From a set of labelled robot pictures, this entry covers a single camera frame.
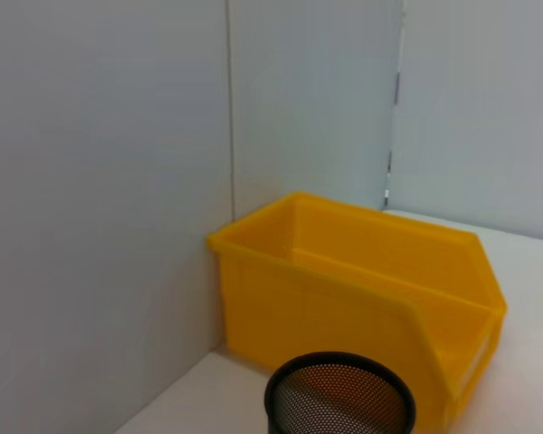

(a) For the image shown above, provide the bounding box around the black mesh pen holder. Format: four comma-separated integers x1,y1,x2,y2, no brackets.
264,351,417,434

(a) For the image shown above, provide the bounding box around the yellow plastic bin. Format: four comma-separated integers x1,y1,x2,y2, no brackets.
205,191,509,426

